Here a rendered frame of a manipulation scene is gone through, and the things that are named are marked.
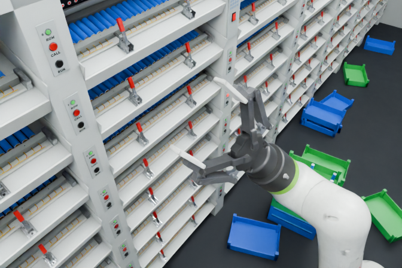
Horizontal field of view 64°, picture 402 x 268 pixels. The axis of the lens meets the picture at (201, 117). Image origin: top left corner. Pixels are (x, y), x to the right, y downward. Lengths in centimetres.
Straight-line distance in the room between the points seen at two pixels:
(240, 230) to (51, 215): 137
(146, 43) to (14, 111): 39
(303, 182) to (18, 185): 67
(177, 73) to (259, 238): 133
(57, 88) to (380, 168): 241
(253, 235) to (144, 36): 153
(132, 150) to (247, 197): 131
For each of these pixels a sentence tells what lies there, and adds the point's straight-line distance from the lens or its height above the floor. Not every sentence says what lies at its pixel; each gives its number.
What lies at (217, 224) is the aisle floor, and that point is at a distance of 218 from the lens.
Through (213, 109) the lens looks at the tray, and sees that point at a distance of 151.
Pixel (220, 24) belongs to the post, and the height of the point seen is 135.
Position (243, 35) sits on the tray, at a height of 125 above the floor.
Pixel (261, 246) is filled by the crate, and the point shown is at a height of 0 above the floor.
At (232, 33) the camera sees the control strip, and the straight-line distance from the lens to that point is 131.
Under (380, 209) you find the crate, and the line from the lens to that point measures 253.
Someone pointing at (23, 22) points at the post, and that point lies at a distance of 73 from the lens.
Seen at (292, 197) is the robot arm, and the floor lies 131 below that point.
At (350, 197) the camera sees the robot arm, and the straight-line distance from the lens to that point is 71.
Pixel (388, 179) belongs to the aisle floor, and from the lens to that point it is 274.
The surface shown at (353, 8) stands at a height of 70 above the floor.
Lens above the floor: 191
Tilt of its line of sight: 42 degrees down
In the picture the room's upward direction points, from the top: straight up
